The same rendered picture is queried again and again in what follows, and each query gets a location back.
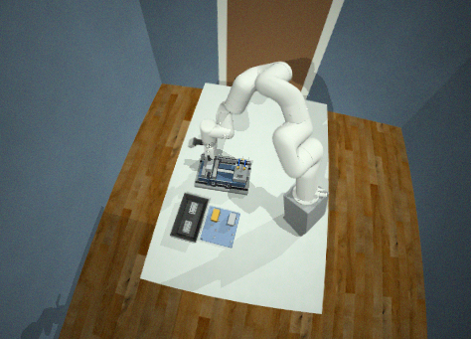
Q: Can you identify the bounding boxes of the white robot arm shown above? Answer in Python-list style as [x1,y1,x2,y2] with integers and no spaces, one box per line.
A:
[188,62,327,205]

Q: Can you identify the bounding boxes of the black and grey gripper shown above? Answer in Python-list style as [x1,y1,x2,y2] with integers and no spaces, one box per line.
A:
[203,142,218,161]

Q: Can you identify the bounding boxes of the yellow rectangular block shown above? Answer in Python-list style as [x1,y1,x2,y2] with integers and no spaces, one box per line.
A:
[211,209,220,223]

